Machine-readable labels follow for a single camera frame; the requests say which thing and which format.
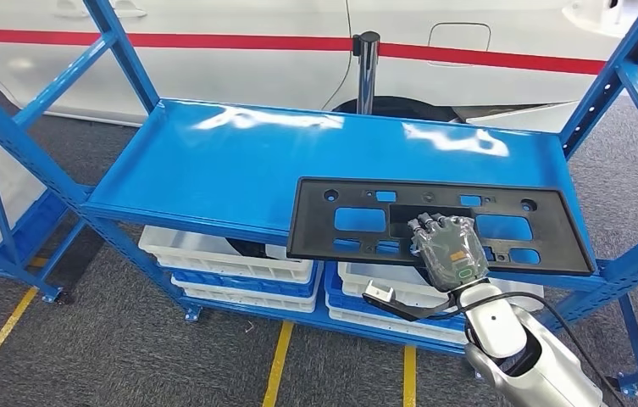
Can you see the black plastic frame part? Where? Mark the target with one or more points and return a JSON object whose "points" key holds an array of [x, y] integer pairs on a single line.
{"points": [[318, 236]]}

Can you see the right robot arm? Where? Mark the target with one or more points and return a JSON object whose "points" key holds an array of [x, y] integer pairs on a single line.
{"points": [[520, 359]]}

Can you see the blue plastic bin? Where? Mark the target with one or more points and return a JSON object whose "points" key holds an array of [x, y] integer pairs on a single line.
{"points": [[240, 287], [341, 300]]}

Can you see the white car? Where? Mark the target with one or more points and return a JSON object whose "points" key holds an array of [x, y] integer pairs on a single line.
{"points": [[240, 73]]}

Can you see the red barrier belt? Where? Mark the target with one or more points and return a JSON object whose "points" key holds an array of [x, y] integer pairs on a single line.
{"points": [[212, 41]]}

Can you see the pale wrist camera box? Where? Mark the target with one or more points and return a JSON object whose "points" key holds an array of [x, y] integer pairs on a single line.
{"points": [[378, 291]]}

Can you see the chrome stanchion post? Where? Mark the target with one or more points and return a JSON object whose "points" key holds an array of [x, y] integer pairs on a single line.
{"points": [[366, 73]]}

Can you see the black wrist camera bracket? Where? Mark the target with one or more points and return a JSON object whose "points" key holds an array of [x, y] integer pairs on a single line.
{"points": [[408, 312]]}

